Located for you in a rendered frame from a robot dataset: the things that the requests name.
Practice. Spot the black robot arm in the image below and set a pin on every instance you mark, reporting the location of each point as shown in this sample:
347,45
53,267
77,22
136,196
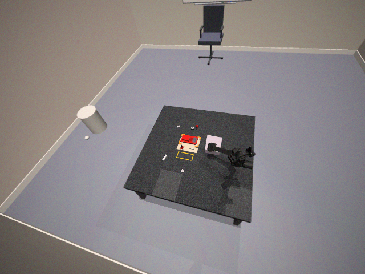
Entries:
246,164

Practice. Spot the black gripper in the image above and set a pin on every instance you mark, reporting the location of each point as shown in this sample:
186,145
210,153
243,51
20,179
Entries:
240,157

